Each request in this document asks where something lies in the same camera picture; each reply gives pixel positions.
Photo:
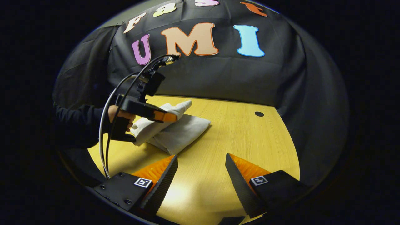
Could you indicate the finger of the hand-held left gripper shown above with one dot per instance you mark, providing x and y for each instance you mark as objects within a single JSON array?
[{"x": 165, "y": 116}]

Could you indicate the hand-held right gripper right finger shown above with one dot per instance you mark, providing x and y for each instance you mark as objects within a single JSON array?
[{"x": 240, "y": 187}]

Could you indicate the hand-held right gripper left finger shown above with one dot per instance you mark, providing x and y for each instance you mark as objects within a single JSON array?
[{"x": 164, "y": 181}]

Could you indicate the white jeans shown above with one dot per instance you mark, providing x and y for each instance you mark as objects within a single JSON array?
[{"x": 181, "y": 131}]

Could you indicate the black backdrop cloth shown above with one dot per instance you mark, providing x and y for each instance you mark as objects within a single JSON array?
[{"x": 234, "y": 81}]

